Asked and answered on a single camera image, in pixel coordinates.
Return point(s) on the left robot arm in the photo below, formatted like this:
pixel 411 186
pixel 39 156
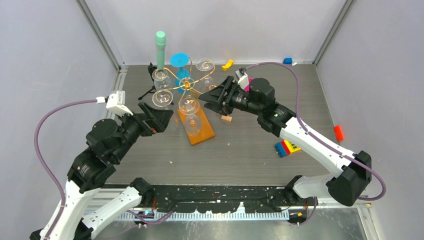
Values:
pixel 107 143

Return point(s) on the clear wine glass back right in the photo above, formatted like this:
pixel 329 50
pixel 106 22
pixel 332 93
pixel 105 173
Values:
pixel 206 66

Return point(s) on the orange wooden rack base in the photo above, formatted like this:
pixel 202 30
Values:
pixel 206 132

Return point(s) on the yellow curved block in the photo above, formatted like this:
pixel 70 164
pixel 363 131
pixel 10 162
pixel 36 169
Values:
pixel 227 66

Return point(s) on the gold wire wine glass rack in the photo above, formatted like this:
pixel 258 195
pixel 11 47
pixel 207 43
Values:
pixel 190 85

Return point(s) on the small blue block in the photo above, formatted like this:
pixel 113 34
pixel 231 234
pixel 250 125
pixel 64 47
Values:
pixel 288 61

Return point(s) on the pink plastic wine glass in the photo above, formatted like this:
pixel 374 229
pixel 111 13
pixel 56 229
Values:
pixel 247 88

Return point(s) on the red block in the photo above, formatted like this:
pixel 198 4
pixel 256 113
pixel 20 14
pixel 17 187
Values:
pixel 338 133

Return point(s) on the colourful toy block calculator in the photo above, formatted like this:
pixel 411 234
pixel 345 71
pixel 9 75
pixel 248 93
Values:
pixel 284 148

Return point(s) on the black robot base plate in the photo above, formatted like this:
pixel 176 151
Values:
pixel 220 199

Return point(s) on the clear wine glass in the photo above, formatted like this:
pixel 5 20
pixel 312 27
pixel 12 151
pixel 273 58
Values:
pixel 164 100
pixel 189 107
pixel 161 79
pixel 206 66

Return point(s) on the wooden rectangular block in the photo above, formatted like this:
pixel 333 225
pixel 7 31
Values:
pixel 226 118

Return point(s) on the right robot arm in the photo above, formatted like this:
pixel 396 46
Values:
pixel 347 178

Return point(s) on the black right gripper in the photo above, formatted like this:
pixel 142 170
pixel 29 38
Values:
pixel 216 96

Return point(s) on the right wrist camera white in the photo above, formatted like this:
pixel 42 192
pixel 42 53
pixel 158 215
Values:
pixel 242 78

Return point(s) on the clear wine glass front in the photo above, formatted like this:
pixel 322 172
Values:
pixel 189 107

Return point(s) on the blue plastic wine glass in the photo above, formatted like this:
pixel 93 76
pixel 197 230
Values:
pixel 180 60

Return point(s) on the aluminium frame rail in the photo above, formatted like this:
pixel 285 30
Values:
pixel 87 13

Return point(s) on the clear wine glass back left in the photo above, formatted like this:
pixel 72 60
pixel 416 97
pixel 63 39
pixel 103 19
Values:
pixel 161 79

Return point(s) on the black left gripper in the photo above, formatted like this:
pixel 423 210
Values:
pixel 159 120

